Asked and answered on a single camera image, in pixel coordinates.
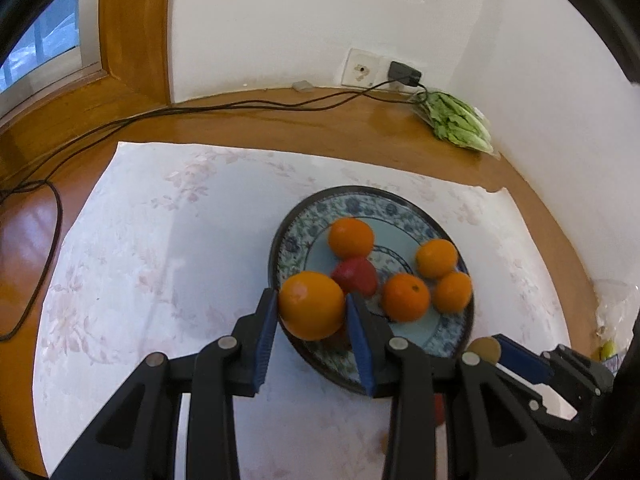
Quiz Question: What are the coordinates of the blue patterned porcelain plate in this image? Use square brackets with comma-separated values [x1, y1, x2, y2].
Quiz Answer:
[267, 186, 475, 396]

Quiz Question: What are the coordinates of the white wall socket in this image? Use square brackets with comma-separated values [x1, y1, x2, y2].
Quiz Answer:
[341, 48, 393, 88]

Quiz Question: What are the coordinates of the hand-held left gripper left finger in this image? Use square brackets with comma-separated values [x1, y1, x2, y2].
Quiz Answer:
[50, 288, 279, 480]

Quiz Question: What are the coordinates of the bagged romaine lettuce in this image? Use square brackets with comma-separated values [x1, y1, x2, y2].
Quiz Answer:
[412, 91, 496, 156]

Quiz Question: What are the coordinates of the wooden window frame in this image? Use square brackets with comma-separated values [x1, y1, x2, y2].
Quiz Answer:
[0, 0, 173, 171]

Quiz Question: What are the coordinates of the white floral tablecloth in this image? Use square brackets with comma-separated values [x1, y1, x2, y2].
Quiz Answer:
[32, 141, 573, 480]

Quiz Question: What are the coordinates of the black power cable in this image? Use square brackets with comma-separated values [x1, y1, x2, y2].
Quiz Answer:
[0, 79, 398, 343]
[0, 85, 431, 343]

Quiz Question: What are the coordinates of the small orange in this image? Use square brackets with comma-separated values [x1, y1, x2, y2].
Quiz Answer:
[432, 271, 474, 314]

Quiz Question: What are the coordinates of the red apple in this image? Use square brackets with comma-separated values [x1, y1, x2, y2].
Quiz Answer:
[330, 257, 379, 297]

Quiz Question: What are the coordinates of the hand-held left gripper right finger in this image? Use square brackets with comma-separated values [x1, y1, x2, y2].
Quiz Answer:
[346, 293, 572, 480]

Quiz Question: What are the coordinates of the glass window pane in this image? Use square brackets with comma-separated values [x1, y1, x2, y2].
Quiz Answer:
[0, 0, 83, 91]

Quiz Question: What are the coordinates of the clear plastic bag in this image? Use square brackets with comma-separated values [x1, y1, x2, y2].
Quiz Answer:
[592, 277, 640, 361]

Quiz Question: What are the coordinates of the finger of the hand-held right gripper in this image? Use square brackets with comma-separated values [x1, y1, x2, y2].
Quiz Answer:
[492, 333, 615, 397]
[492, 365, 549, 419]

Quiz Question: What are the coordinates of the black charger plug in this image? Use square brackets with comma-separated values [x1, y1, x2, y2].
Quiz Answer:
[388, 61, 423, 88]

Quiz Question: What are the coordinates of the brownish green pear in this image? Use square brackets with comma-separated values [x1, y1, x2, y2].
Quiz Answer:
[468, 337, 502, 365]

